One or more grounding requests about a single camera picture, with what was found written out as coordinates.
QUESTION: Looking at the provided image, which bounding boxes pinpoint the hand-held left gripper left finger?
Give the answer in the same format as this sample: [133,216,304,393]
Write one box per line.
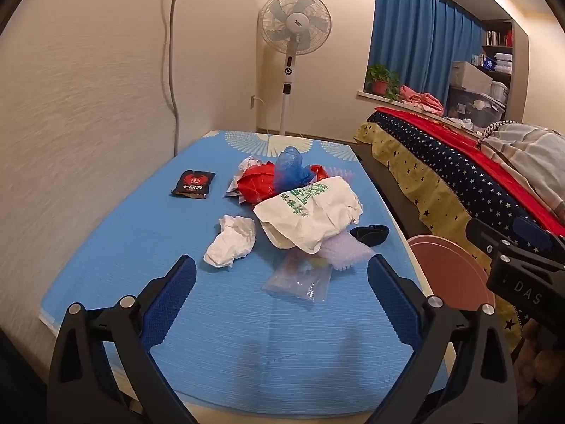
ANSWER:
[48,255,198,424]

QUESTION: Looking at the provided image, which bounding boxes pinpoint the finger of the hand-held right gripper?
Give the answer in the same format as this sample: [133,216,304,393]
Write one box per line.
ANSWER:
[467,216,565,260]

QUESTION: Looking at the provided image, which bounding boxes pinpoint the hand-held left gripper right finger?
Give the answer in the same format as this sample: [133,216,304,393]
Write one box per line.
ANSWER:
[367,254,517,424]

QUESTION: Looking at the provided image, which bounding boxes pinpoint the clear plastic bag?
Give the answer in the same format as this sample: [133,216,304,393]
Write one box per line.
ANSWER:
[261,253,333,304]

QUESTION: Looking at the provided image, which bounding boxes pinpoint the black snack packet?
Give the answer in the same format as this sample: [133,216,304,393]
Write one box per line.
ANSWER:
[170,169,216,200]

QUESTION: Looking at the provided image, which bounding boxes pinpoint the red plastic bag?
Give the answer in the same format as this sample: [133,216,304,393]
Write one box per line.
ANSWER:
[237,161,330,206]

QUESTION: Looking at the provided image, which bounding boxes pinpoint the blue plastic bag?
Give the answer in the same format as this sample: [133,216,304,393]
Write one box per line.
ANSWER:
[274,145,314,195]

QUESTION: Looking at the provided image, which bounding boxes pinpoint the person's right hand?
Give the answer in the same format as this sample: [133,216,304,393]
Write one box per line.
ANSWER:
[512,318,565,413]

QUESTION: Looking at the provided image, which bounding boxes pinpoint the purple fluffy sock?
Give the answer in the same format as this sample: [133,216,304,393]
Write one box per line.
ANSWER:
[317,165,376,273]

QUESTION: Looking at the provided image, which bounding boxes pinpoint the black sock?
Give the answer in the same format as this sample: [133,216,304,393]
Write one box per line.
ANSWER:
[349,225,391,247]

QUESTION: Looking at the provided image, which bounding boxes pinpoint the striped grey duvet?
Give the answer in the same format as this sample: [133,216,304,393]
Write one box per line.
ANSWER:
[477,121,565,222]

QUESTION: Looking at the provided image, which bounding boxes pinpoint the white crumpled tissue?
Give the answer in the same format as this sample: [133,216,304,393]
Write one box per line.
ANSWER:
[203,214,257,270]

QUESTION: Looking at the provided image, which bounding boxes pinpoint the red blanket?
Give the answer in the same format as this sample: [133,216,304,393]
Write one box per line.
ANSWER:
[375,106,565,240]

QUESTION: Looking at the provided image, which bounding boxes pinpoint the white green print plastic bag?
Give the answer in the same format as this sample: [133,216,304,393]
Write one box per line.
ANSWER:
[252,176,364,255]

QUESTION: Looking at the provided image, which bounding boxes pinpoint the bed with star blanket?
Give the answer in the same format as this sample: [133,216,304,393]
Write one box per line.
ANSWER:
[355,110,565,363]

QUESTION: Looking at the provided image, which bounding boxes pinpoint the clear plastic storage bin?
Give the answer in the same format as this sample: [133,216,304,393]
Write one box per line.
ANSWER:
[446,84,508,127]

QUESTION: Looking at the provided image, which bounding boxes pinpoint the white cardboard box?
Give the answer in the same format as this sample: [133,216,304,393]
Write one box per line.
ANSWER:
[450,60,493,94]

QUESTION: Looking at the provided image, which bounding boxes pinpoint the pink folded clothes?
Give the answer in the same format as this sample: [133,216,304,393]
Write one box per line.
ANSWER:
[398,84,445,116]

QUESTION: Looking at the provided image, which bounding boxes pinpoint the dark wooden shelf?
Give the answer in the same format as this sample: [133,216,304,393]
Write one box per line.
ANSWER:
[479,19,515,90]

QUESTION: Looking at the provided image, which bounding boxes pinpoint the potted green plant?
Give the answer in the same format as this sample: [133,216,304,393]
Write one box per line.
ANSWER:
[365,62,402,100]

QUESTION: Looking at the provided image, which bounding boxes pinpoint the blue curtain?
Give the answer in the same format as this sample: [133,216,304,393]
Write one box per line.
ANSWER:
[368,0,485,107]

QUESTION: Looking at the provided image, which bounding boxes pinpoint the white standing fan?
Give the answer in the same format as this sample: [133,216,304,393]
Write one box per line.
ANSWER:
[258,0,333,137]

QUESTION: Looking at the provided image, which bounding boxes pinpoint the grey wall cable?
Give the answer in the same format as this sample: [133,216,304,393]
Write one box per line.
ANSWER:
[160,0,185,156]

